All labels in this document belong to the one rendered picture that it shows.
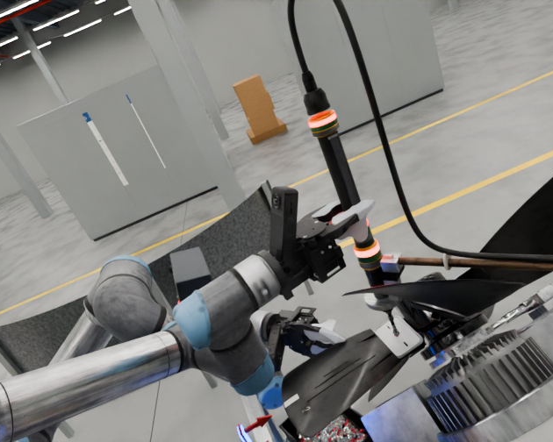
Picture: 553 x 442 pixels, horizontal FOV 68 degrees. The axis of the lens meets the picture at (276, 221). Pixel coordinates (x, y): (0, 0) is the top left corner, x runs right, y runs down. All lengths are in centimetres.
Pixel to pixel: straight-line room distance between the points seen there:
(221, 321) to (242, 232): 205
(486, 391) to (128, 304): 66
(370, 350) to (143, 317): 45
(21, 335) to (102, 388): 222
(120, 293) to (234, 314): 34
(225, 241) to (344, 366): 181
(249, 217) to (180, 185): 416
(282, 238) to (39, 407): 38
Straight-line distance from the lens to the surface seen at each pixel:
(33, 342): 284
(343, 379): 83
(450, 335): 83
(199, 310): 59
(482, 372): 80
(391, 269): 73
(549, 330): 93
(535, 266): 67
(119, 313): 87
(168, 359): 70
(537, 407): 78
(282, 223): 61
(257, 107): 864
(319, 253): 64
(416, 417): 94
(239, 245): 262
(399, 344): 85
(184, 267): 138
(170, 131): 659
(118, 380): 66
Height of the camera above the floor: 178
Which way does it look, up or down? 23 degrees down
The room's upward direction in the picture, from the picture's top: 24 degrees counter-clockwise
